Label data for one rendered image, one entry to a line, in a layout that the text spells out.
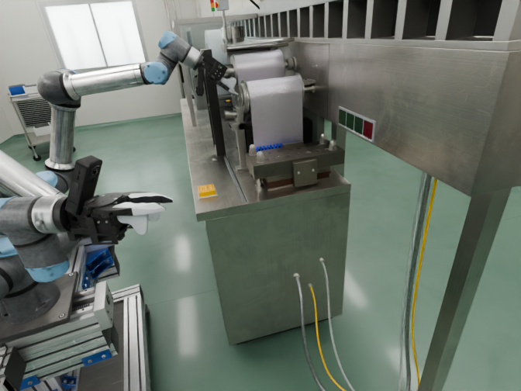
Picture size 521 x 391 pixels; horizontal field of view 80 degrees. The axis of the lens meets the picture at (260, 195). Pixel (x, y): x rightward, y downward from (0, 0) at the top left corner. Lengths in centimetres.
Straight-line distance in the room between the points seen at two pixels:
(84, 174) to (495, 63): 79
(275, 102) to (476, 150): 85
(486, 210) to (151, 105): 652
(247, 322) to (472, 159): 124
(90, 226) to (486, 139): 81
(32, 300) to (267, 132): 103
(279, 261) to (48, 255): 95
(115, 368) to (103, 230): 115
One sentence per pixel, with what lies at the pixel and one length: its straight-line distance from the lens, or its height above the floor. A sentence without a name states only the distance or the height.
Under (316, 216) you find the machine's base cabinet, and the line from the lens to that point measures 138.
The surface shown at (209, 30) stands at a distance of 237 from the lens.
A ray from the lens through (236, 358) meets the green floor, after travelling 185.
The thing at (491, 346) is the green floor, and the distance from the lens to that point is 211.
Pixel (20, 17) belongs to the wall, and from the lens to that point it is 731.
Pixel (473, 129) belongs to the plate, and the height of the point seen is 129.
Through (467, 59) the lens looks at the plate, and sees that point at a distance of 83.
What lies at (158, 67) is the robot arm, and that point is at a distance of 123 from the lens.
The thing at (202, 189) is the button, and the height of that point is 92.
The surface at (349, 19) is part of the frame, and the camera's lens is 126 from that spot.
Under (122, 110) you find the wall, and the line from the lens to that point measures 711.
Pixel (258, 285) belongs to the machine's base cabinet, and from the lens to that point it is 151.
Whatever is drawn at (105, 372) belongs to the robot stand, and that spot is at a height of 21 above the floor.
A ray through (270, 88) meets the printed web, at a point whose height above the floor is 128.
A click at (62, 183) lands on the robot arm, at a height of 99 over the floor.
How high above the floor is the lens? 151
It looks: 28 degrees down
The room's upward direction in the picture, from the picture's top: 5 degrees counter-clockwise
